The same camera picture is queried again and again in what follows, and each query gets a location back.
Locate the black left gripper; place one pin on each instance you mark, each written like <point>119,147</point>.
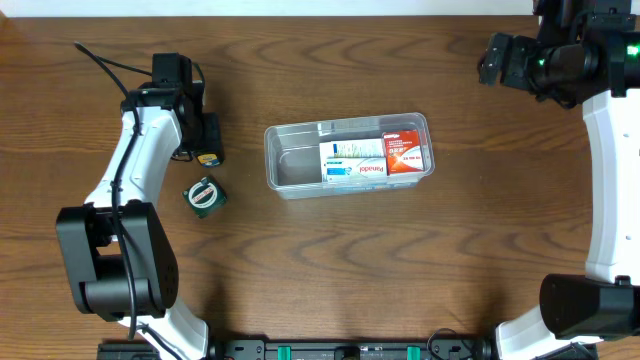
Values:
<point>210,141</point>

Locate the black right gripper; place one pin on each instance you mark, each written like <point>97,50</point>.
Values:
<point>503,58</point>

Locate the dark Woods syrup bottle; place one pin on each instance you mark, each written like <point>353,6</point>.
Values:
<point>210,159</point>

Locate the green Zam-Buk box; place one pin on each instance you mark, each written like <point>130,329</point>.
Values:
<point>205,197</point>

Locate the clear plastic container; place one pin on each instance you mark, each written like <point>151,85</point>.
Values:
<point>294,167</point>

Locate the red white medicine box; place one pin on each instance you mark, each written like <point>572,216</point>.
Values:
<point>403,152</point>

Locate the white Panadol box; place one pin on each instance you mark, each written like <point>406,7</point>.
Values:
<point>353,169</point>

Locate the blue white medicine box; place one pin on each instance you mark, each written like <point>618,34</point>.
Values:
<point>360,148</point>

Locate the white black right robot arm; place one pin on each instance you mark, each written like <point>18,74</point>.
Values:
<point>602,304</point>

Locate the black mounting rail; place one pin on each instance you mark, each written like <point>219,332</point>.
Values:
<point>446,347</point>

